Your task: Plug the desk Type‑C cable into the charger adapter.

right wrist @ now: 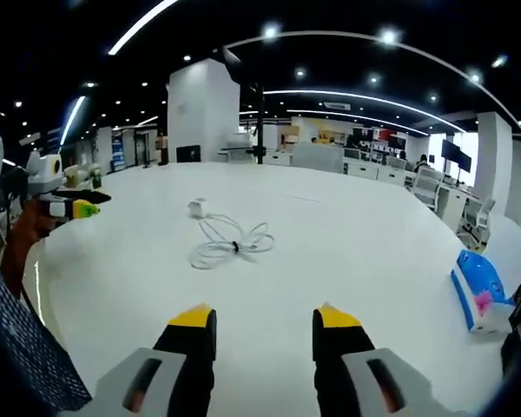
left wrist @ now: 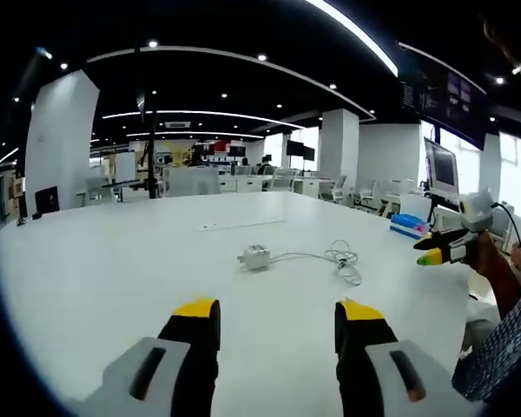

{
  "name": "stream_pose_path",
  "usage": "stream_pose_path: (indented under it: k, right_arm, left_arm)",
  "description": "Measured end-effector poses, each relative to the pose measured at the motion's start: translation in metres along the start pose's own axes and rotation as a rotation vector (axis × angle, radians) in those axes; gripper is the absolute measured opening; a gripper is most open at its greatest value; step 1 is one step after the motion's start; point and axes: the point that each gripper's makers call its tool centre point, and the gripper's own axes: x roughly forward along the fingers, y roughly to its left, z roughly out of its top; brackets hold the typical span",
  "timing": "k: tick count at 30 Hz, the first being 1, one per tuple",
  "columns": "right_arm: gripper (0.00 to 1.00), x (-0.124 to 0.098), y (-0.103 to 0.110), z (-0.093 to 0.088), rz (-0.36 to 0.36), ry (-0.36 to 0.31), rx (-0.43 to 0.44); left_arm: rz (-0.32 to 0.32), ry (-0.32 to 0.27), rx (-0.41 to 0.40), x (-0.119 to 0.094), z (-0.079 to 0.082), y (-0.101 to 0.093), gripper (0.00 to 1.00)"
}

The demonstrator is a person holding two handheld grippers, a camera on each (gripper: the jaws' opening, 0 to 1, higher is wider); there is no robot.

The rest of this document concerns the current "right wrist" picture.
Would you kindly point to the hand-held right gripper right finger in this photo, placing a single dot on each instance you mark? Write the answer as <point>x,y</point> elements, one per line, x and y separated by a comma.
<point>343,347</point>

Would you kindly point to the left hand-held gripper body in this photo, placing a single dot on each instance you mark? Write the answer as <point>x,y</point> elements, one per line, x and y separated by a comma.
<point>45,174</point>

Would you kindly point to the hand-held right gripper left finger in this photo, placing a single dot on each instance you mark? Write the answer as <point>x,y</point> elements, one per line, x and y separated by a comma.
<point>186,347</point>

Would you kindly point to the white charger adapter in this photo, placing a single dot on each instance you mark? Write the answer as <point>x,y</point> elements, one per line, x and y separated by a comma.
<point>197,207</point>

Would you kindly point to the white desk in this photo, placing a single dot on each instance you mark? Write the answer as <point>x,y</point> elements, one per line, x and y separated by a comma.
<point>265,282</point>

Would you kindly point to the person's left hand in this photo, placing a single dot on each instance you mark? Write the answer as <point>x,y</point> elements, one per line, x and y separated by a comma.
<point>30,219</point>

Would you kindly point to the small green plant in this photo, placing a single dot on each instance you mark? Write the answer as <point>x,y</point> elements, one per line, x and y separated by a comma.
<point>96,179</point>

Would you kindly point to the blue banner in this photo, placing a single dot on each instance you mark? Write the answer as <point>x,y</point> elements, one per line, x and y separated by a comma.
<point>118,151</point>

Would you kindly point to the black screen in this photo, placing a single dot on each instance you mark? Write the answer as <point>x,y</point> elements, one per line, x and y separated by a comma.
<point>189,154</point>

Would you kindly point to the blue tissue pack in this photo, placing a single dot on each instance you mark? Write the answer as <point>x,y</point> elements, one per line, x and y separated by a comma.
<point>482,286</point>

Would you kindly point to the black pole stand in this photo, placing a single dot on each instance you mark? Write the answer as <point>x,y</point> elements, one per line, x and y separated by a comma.
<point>259,130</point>

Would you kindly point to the white office chair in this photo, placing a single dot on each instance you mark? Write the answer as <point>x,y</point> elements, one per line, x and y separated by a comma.
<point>427,187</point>
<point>479,221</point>

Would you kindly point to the grey partition panel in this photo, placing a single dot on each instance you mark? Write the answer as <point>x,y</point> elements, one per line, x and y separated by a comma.
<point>317,158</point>

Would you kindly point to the black monitor pair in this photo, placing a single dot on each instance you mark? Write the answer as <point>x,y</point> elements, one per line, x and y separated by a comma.
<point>456,155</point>

